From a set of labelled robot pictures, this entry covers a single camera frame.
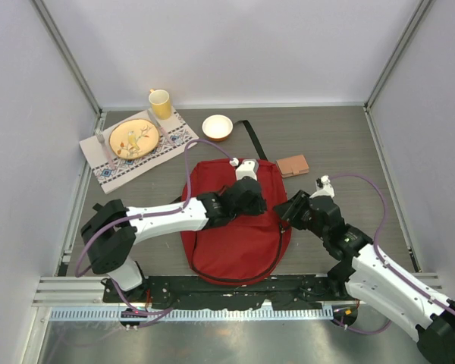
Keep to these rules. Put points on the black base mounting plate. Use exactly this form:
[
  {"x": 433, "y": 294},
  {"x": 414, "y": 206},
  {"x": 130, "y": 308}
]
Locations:
[{"x": 284, "y": 292}]

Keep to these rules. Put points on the pink handled knife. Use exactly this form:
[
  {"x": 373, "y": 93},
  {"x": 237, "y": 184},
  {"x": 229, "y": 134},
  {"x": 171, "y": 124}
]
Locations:
[{"x": 161, "y": 129}]

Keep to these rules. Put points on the aluminium front rail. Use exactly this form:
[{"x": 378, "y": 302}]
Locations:
[{"x": 67, "y": 291}]

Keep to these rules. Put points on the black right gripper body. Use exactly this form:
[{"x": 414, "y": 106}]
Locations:
[{"x": 308, "y": 222}]

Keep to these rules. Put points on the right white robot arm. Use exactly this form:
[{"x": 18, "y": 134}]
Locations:
[{"x": 370, "y": 275}]

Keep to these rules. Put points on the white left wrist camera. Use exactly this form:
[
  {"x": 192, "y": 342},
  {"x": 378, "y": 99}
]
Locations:
[{"x": 246, "y": 168}]

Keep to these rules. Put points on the yellow mug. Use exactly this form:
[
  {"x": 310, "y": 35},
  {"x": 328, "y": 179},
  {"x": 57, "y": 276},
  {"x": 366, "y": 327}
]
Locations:
[{"x": 160, "y": 102}]

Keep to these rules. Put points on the patterned cloth placemat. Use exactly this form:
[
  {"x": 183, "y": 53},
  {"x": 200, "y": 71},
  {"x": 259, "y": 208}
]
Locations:
[{"x": 126, "y": 170}]

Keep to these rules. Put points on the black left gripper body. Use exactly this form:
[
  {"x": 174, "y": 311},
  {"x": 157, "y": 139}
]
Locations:
[{"x": 255, "y": 208}]

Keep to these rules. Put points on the red student backpack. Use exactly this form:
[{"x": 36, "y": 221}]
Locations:
[{"x": 246, "y": 250}]

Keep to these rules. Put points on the orange white bowl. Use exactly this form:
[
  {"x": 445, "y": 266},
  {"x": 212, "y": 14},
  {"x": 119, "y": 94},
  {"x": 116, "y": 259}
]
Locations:
[{"x": 217, "y": 127}]

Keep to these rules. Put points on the yellow bird plate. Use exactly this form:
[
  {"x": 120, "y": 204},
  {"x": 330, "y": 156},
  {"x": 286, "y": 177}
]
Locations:
[{"x": 134, "y": 139}]

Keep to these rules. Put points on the pink handled fork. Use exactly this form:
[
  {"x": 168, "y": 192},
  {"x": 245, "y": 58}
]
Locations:
[{"x": 107, "y": 154}]

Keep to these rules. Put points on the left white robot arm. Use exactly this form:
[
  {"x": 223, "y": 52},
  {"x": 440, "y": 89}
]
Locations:
[{"x": 113, "y": 230}]

